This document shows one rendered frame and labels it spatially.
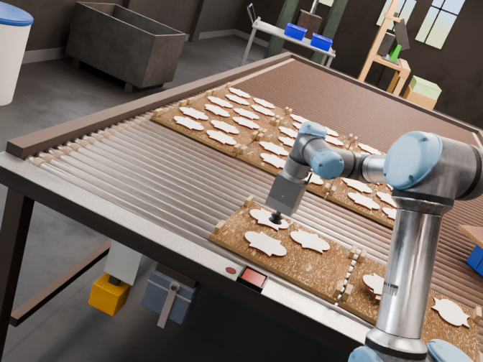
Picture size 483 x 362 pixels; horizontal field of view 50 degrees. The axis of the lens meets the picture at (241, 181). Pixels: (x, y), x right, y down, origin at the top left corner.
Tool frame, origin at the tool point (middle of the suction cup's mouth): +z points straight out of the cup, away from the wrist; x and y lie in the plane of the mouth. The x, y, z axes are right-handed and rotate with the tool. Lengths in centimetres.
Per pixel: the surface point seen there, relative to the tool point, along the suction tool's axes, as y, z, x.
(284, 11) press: 248, -11, -587
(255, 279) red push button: -5.6, 9.7, 17.8
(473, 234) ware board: -57, -1, -72
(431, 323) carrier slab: -53, 9, -9
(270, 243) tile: -1.2, 8.2, -1.2
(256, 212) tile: 10.7, 8.2, -15.1
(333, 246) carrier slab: -16.2, 9.0, -23.0
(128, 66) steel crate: 281, 76, -307
